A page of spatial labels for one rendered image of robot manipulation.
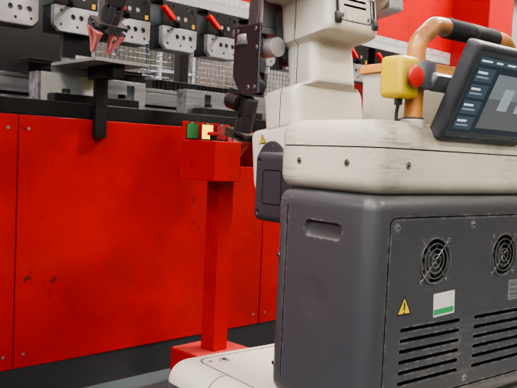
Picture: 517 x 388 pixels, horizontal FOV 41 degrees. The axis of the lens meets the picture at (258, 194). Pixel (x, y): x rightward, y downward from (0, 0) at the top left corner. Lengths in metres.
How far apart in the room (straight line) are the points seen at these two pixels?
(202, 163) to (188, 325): 0.64
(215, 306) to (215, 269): 0.12
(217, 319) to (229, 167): 0.48
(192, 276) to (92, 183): 0.52
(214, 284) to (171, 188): 0.37
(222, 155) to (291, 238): 0.84
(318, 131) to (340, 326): 0.34
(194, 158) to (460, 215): 1.04
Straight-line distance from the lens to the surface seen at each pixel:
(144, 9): 2.42
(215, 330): 2.21
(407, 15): 3.52
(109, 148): 2.18
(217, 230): 2.14
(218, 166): 2.05
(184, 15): 2.52
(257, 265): 2.62
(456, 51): 3.82
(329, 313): 1.20
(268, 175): 1.42
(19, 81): 2.48
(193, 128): 2.19
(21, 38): 2.79
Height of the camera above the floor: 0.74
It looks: 3 degrees down
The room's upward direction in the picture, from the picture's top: 3 degrees clockwise
